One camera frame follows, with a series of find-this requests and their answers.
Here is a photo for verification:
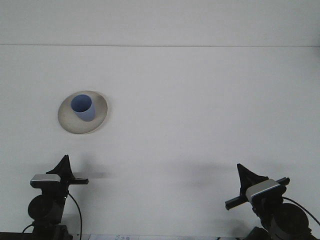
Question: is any pale blue cup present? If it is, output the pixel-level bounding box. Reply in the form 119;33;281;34
70;94;97;123

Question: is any pale round plate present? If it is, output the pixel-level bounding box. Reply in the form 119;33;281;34
57;90;109;135

